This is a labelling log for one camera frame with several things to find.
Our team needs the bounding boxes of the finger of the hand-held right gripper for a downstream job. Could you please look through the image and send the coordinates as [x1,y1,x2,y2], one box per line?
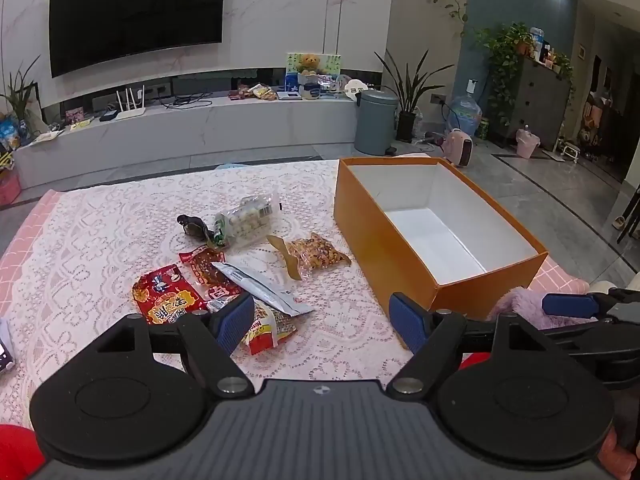
[542,287,640,323]
[550,322,640,388]

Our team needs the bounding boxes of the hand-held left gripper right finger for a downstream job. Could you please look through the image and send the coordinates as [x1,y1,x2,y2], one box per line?
[385,292,556,396]

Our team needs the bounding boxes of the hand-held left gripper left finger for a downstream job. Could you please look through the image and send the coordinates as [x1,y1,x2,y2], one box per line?
[95,292,256,396]

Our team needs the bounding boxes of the red and white snack packet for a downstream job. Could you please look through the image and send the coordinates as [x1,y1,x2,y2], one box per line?
[207,296,298,356]

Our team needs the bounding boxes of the silver snack packet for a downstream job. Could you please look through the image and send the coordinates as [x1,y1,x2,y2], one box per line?
[211,261,316,317]

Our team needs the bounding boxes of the red-brown braised snack packet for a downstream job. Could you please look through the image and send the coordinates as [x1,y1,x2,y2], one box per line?
[179,246,242,302]

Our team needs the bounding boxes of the red cartoon snack packet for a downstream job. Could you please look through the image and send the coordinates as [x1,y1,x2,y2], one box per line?
[131,265,207,326]

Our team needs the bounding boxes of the wooden spatula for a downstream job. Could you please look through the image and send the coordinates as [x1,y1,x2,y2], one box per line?
[266,234,303,282]

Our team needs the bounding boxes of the orange cardboard box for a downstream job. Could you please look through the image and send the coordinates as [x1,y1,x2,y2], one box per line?
[333,156,550,321]

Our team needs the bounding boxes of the clear packet of white balls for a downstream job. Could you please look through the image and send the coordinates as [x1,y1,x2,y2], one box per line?
[214,191,281,251]

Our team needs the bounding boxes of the dark green snack packet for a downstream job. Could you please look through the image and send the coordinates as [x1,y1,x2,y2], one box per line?
[176,214,211,242]

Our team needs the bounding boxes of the clear packet of orange peanuts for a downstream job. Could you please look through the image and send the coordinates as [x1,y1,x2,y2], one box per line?
[290,232,352,281]

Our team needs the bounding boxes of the pile of packaged snacks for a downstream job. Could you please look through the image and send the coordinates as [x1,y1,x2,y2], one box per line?
[229,82,278,102]

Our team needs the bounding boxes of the pink fluffy cloth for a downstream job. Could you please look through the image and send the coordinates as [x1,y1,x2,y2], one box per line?
[487,286,551,322]

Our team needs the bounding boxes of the white lace tablecloth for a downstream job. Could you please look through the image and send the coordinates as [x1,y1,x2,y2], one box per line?
[0,159,418,431]

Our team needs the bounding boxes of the pink bucket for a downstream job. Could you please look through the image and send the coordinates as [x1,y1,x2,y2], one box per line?
[516,127,541,158]

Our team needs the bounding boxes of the pink space heater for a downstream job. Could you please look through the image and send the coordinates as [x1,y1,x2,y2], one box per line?
[442,128,474,167]

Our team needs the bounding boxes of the grey TV console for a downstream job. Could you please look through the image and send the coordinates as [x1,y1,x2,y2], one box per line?
[10,95,371,191]

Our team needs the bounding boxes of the potted long-leaf plant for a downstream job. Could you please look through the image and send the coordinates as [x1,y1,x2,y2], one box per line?
[374,49,453,143]

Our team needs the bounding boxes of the grey pedal trash can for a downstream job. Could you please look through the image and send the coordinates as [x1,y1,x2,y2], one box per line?
[354,89,399,156]

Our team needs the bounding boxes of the dark grey cabinet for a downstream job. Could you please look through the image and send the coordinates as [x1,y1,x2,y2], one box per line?
[500,55,573,151]

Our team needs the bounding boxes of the blue water jug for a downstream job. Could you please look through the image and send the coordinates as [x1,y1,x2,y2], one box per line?
[447,77,483,136]

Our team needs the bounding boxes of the white router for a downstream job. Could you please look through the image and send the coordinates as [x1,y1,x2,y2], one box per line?
[116,86,147,121]

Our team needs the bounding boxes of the blue and white box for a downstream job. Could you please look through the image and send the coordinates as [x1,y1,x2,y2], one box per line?
[285,72,323,101]

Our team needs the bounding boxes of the red cloth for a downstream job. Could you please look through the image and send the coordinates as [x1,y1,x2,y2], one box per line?
[0,424,47,480]

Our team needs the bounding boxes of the trailing ivy plant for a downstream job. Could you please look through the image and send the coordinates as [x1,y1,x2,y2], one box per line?
[475,22,536,126]

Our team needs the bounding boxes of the pink storage box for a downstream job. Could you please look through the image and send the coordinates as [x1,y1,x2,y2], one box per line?
[0,152,23,206]

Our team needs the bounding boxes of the brown teddy bear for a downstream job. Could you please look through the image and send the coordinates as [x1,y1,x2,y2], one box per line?
[297,52,322,77]

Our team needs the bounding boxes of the blue snack bag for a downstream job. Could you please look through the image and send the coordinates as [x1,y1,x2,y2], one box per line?
[0,112,31,150]

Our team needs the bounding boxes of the potted orchid plant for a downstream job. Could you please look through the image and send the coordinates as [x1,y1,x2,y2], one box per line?
[0,55,43,136]

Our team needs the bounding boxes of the black television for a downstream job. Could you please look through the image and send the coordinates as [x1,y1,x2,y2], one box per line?
[48,0,227,78]

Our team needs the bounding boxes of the black cables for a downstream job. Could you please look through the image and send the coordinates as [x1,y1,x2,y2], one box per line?
[162,91,213,109]

